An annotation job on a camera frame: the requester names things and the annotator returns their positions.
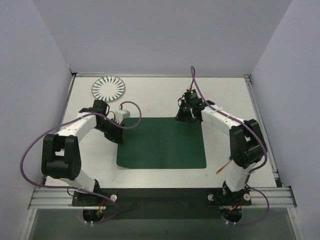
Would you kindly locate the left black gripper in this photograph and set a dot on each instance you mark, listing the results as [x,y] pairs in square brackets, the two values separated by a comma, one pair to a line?
[114,132]

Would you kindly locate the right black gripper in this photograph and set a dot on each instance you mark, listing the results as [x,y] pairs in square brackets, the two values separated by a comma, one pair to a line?
[185,113]

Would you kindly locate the dark green placemat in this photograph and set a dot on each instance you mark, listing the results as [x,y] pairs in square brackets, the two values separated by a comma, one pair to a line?
[162,143]

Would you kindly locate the white blue striped plate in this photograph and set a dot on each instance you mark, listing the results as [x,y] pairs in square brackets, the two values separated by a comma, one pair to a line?
[108,88]

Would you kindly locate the gold fork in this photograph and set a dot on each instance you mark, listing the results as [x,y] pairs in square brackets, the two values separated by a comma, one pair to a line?
[223,167]

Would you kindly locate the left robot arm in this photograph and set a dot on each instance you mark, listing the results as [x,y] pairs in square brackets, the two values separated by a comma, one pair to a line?
[61,157]

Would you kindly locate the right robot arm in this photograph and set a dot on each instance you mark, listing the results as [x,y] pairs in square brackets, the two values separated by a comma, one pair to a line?
[247,145]

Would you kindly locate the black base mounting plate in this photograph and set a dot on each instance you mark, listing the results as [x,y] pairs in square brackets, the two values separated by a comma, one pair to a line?
[161,203]

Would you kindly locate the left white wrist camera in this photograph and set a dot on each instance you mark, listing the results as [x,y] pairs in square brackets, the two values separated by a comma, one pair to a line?
[120,115]

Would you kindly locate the aluminium front rail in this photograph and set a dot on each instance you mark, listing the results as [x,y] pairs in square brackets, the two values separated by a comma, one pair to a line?
[46,198]

